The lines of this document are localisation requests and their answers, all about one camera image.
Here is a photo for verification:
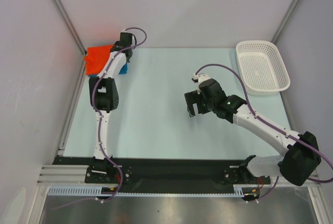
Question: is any orange t shirt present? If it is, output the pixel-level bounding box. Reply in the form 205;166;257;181
84;45;113;76

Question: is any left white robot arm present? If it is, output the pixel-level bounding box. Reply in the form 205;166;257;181
84;40;133;160

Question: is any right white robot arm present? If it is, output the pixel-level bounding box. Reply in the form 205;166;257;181
184;89;322;186

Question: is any folded blue t shirt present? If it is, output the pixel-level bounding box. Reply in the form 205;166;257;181
88;63;128;77

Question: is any white plastic basket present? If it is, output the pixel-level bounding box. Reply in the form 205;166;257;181
236;40;290;96

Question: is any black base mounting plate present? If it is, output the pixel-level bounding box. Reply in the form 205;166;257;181
53;156;272;193

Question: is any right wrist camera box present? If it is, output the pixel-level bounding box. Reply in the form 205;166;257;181
192;73;223;95

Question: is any left aluminium corner post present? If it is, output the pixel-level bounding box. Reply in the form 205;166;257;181
51;0;86;55

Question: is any aluminium corner post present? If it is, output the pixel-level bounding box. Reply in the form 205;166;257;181
271;0;302;45
51;0;86;55

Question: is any white slotted cable duct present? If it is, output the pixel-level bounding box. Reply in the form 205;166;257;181
47;186;258;198

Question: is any right aluminium corner post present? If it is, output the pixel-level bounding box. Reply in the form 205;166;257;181
271;0;302;45

